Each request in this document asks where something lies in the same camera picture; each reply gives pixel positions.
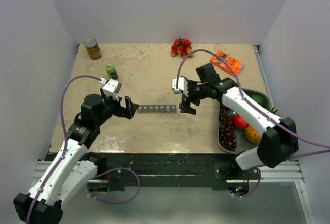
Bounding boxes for red toy apple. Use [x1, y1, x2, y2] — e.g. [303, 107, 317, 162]
[233, 114, 249, 129]

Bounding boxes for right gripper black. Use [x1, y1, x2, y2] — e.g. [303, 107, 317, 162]
[180, 80, 209, 115]

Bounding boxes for green lidded pill bottle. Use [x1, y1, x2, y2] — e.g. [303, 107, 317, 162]
[105, 62, 118, 80]

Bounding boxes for grey fruit tray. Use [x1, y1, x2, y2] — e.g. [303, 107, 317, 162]
[218, 88, 271, 153]

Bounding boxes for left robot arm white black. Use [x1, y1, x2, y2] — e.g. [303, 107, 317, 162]
[13, 90, 139, 223]

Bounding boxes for green toy avocado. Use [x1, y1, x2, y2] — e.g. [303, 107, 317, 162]
[250, 94, 268, 108]

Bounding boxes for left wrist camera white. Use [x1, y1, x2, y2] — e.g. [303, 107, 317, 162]
[99, 78, 122, 101]

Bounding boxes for orange cardboard box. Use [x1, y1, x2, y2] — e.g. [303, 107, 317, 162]
[210, 50, 245, 76]

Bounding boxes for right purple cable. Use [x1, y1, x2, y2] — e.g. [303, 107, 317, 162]
[176, 49, 330, 161]

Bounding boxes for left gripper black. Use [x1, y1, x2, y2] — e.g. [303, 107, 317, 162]
[95, 87, 138, 126]

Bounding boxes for tin can fruit label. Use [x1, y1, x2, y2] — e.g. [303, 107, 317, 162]
[84, 38, 102, 60]

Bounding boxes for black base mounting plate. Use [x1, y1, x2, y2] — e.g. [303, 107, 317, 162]
[45, 152, 261, 193]

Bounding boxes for aluminium frame rail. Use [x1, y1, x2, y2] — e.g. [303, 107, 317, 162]
[31, 161, 304, 186]

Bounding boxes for red toy fruit bunch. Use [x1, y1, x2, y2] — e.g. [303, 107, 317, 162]
[170, 37, 192, 58]

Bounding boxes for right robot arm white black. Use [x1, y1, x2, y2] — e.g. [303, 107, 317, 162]
[171, 63, 299, 179]

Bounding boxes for toy pineapple orange yellow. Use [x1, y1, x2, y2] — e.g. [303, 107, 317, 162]
[244, 125, 261, 145]

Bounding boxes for dark red toy grapes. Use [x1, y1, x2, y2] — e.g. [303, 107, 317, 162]
[219, 105, 237, 152]

